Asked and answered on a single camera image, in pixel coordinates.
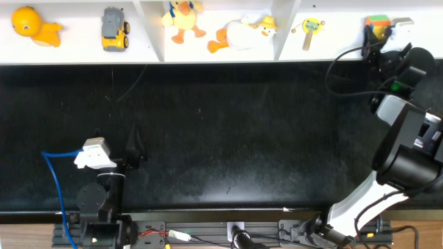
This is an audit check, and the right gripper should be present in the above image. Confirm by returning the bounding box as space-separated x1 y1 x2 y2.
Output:
361 24 390 68

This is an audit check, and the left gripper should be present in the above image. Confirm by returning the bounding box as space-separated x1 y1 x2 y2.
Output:
92 122 147 171

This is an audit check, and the many-coloured puzzle cube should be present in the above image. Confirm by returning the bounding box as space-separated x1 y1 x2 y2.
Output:
365 14 392 42

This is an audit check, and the yellow rattle drum toy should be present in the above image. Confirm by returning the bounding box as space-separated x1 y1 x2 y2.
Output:
290 17 326 52

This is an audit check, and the grey and yellow toy truck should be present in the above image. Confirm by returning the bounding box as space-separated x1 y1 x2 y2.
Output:
101 6 132 53

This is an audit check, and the white shelf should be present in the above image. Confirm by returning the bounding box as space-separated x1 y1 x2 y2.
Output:
0 0 443 66

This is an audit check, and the white plush duck yellow hat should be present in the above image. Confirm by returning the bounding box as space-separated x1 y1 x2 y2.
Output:
207 15 278 55

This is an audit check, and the yellow rubber duck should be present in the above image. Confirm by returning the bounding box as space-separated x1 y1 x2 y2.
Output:
10 6 64 48

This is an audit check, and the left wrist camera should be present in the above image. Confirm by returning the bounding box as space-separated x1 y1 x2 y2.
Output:
73 137 118 170

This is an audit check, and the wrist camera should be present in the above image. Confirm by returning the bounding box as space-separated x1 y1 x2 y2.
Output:
379 17 415 55
73 137 118 170

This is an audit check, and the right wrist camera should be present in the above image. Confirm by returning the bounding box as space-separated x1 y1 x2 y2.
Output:
379 17 415 55

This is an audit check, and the blue cable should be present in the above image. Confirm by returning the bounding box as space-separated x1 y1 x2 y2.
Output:
39 148 84 249

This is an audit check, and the mounting rail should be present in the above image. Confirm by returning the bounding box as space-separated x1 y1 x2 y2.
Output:
51 216 419 249

